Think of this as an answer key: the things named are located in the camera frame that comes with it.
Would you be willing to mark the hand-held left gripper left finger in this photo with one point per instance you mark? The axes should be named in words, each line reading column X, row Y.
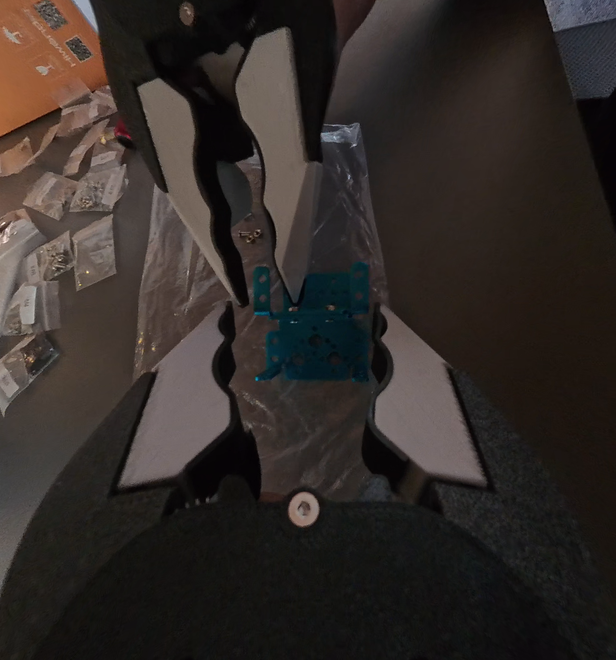
column 184, row 412

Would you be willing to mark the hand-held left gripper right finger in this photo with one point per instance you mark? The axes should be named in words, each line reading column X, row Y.
column 426, row 412

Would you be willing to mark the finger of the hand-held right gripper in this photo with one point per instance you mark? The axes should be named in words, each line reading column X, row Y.
column 282, row 129
column 173, row 144

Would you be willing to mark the blue metal bracket assembly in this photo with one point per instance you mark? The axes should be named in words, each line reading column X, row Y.
column 287, row 361

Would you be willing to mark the dark grey desk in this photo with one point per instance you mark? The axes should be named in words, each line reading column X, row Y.
column 468, row 206

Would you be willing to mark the magenta metal cylinder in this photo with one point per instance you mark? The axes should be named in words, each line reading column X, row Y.
column 123, row 135

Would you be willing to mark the large clear plastic bag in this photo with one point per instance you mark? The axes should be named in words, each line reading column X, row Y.
column 184, row 258

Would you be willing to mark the pile of small screw bags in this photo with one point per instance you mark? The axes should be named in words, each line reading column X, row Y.
column 96, row 247

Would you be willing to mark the orange cardboard box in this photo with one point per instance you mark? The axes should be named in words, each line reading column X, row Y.
column 8, row 77

